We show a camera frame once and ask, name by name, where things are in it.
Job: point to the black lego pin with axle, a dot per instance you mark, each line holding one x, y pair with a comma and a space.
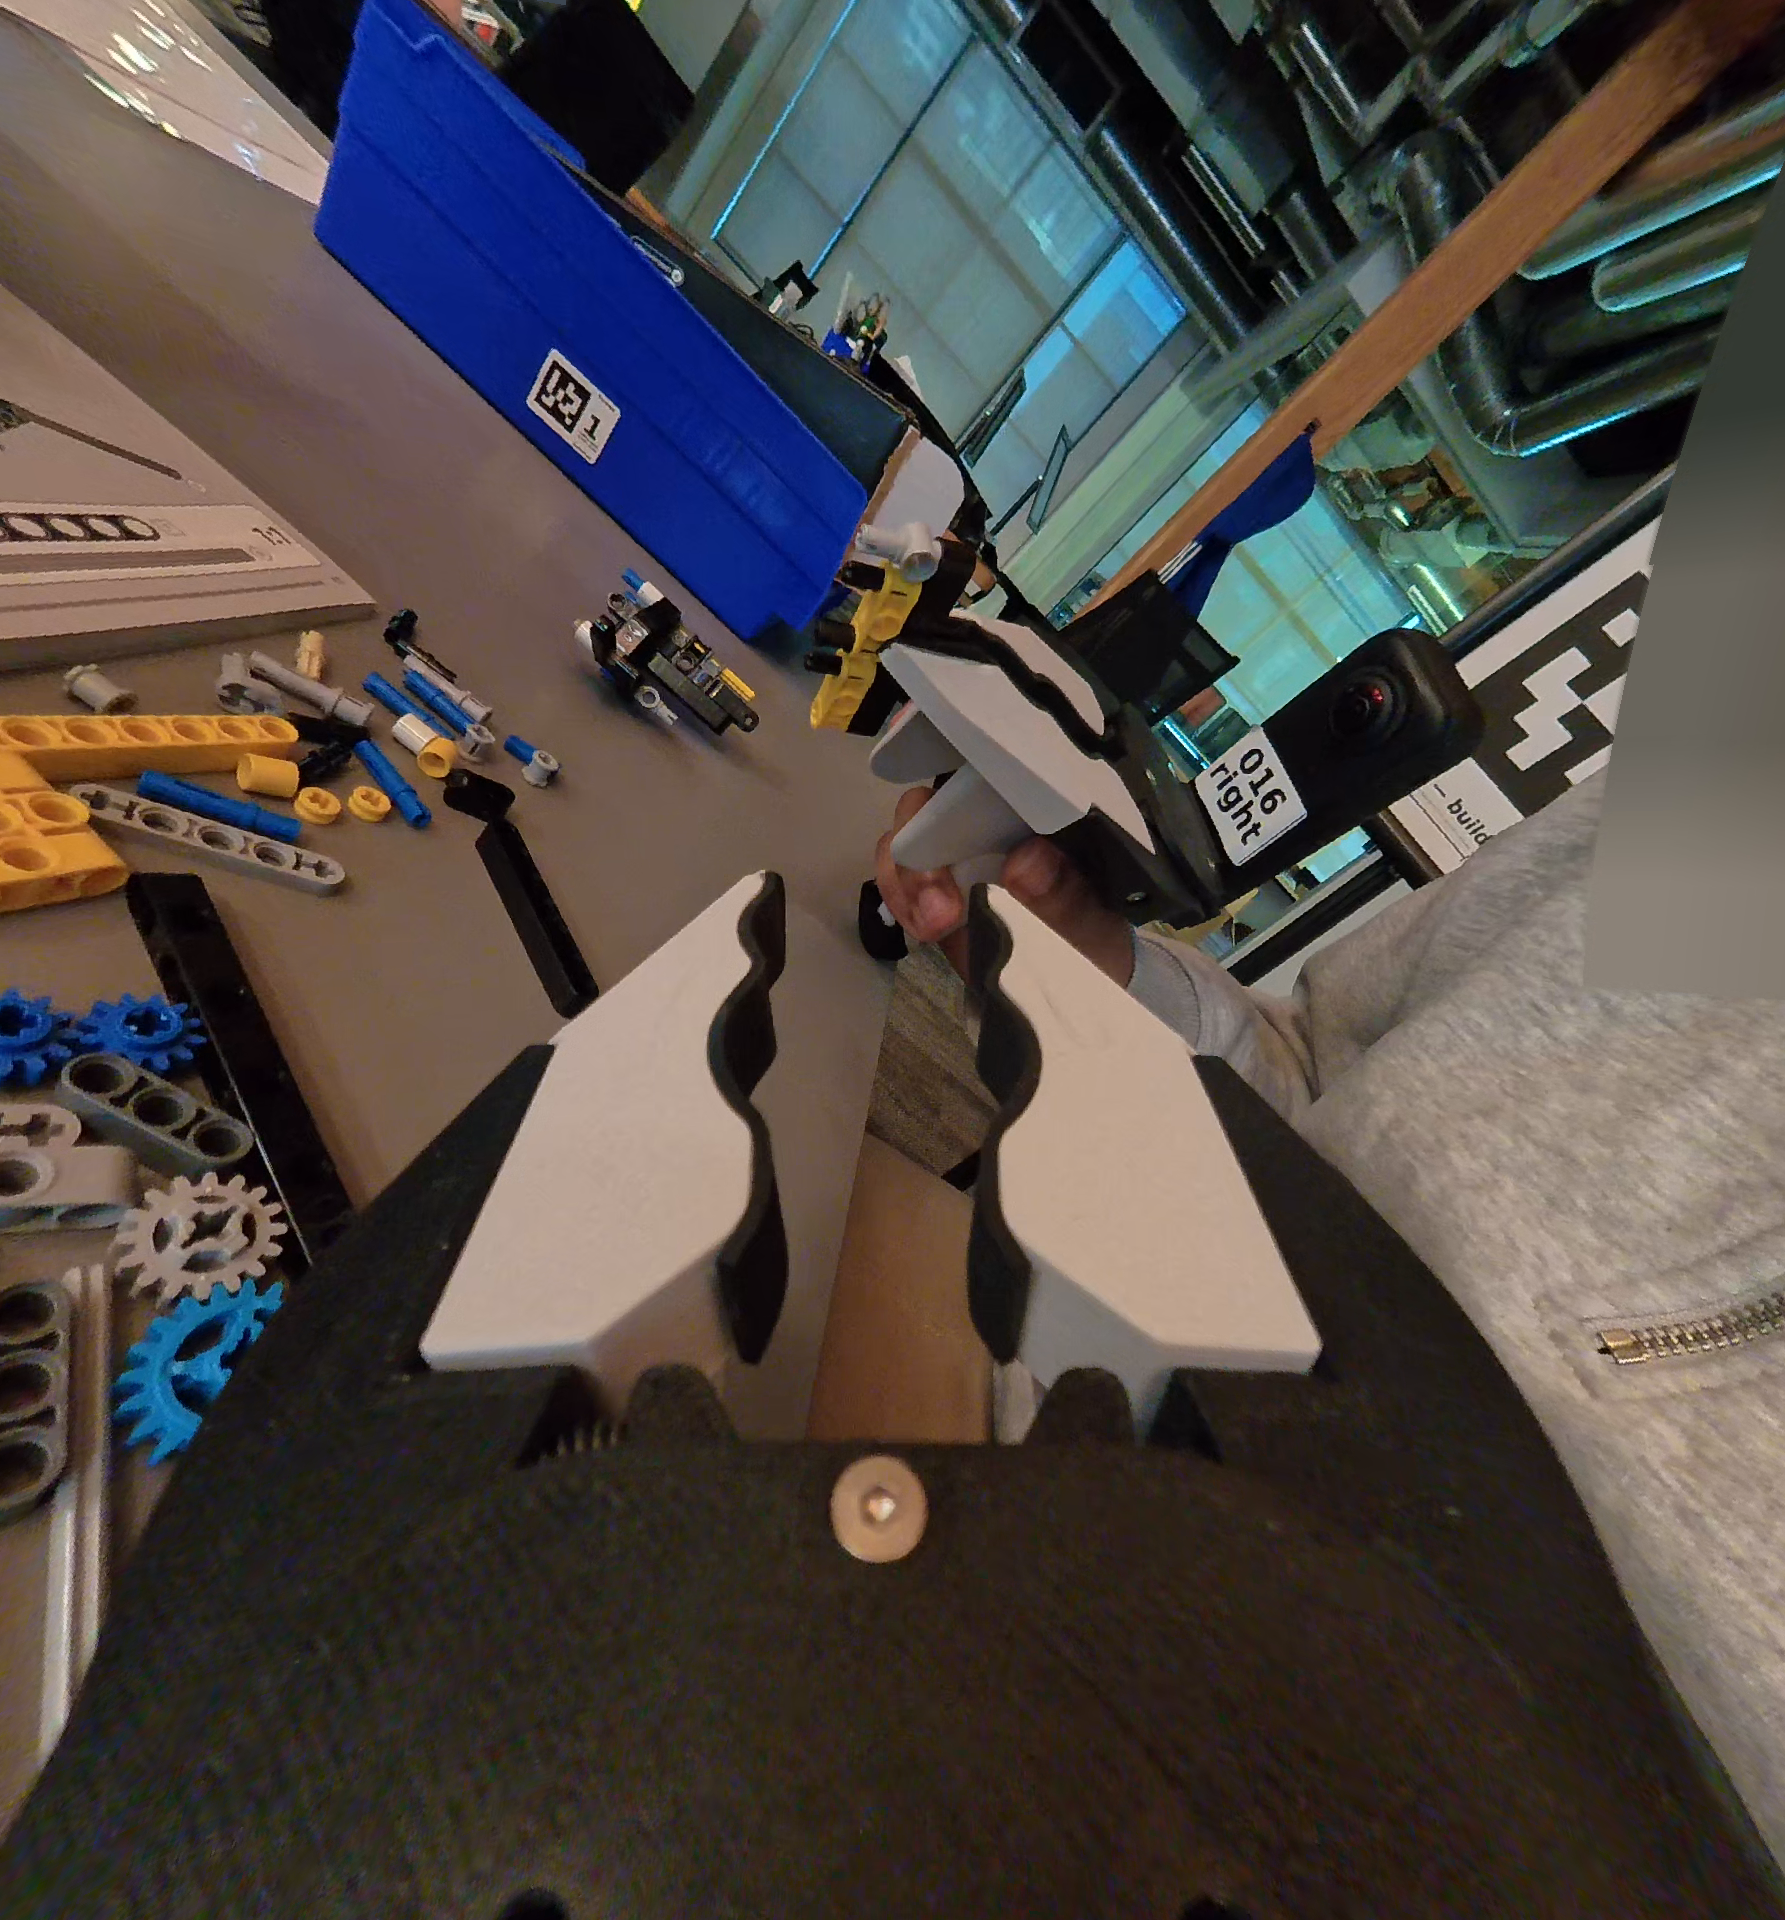
412, 637

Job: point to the short black lego beam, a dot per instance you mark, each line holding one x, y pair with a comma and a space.
532, 916

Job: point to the blue cloth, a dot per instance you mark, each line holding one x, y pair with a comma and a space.
1258, 502

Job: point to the small black lego assembly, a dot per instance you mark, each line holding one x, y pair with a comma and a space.
667, 652

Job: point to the metal ventilation ducts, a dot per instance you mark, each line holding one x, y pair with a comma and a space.
1613, 375

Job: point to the black and white marker board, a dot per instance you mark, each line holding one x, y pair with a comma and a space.
1582, 706

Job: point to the long grey lego pin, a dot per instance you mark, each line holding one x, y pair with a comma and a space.
307, 686

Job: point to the light grey axle-hole lego beam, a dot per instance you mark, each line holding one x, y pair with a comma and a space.
6, 1129

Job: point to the long light grey lego beam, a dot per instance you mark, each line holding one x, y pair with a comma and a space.
75, 1500

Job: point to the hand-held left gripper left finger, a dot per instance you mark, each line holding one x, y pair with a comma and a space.
592, 1155

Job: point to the light grey lego connector block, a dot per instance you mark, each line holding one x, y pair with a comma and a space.
67, 1184

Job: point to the blue storage bin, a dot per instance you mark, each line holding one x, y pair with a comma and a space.
532, 255

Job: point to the long black lego beam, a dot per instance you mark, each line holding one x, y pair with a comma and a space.
216, 1006

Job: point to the thin light grey lego beam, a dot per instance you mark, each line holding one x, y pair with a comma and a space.
232, 844

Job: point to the large blue lego gear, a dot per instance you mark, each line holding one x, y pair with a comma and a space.
184, 1367

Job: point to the yellow lego frame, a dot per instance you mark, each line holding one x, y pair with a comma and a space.
6, 840

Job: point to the small grey lego connector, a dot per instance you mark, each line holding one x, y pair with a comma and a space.
237, 683

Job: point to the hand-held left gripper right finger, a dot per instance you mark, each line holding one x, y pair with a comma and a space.
1148, 1184

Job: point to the wooden beam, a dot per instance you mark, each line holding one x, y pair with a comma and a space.
1507, 255

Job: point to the person's grey zip hoodie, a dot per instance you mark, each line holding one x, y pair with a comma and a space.
1657, 1201

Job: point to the person's right hand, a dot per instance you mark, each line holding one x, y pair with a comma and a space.
930, 906

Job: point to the long yellow lego beam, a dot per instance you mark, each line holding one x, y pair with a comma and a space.
82, 738

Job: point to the scattered blue lego pins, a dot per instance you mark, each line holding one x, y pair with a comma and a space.
216, 803

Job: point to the yellow lego assembly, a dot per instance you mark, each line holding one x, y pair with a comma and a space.
862, 660

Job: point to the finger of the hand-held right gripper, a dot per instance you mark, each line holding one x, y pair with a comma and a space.
1065, 683
982, 750

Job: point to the lego instruction booklet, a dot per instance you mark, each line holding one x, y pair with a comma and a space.
82, 435

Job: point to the black lego pins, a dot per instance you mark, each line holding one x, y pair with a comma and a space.
325, 750

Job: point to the person's right forearm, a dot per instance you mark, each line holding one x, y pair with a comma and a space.
1252, 1006

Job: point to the light grey lego gear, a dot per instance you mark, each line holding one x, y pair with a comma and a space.
161, 1249

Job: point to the grey lego pin connector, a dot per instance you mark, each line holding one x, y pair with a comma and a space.
100, 686

